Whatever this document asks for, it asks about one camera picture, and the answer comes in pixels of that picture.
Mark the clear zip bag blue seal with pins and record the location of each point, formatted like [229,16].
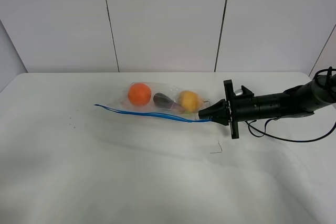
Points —
[121,105]

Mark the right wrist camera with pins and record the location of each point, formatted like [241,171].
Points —
[244,92]

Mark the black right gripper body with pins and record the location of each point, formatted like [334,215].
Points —
[239,109]

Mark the yellow pear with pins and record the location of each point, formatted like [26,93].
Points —
[190,101]

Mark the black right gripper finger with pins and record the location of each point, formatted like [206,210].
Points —
[217,110]
[223,120]

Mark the orange fruit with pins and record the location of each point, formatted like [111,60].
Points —
[139,94]

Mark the purple eggplant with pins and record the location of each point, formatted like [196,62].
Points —
[162,101]

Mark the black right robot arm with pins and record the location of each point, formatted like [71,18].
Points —
[297,102]

